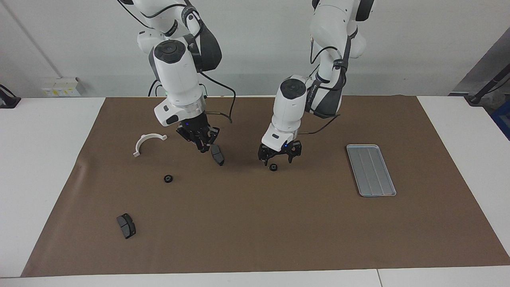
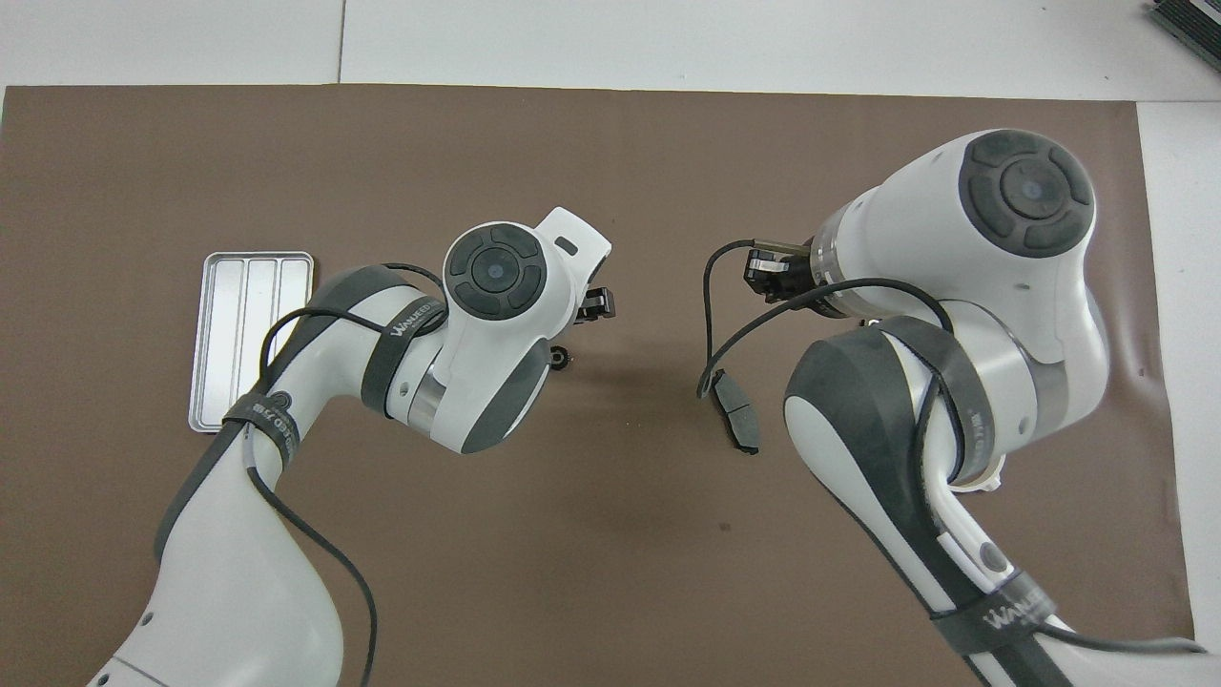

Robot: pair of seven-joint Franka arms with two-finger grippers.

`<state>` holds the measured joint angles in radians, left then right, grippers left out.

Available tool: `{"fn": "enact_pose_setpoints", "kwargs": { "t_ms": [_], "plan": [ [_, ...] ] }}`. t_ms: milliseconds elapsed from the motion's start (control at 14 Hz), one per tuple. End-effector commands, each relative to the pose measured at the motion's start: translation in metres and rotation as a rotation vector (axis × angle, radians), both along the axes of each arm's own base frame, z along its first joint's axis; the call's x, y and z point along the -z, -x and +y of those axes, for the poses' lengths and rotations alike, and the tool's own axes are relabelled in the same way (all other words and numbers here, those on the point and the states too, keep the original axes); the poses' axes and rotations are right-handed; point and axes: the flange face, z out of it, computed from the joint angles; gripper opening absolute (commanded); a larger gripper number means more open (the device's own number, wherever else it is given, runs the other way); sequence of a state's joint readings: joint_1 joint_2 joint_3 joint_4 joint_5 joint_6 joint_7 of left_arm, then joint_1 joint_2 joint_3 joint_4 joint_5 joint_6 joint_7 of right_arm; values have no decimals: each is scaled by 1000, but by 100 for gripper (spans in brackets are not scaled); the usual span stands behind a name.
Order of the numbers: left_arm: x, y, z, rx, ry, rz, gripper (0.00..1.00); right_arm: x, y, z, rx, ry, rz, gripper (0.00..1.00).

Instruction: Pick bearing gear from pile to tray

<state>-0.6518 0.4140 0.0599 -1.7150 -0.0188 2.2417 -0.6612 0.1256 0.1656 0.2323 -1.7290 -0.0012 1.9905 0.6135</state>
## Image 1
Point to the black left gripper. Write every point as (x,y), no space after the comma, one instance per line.
(281,150)

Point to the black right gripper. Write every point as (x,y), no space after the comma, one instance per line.
(197,129)

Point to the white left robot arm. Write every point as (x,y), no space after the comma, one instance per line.
(289,107)

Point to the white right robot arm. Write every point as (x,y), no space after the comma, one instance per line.
(179,79)

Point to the silver metal tray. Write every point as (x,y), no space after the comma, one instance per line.
(370,171)

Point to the thin dark grey brake pad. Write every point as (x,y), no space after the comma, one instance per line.
(218,157)

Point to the brown table mat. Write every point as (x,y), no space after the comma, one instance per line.
(279,223)

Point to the thick dark grey brake pad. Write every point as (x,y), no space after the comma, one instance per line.
(126,226)

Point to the black stand pole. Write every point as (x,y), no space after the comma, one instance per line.
(478,97)

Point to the blue crate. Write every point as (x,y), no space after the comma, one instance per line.
(503,119)

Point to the grey partition panel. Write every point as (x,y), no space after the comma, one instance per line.
(486,63)

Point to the white curved plastic bracket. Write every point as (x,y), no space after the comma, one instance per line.
(138,145)

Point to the white wall socket box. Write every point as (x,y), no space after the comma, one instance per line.
(63,87)

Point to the black clamp mount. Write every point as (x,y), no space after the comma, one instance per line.
(8,101)

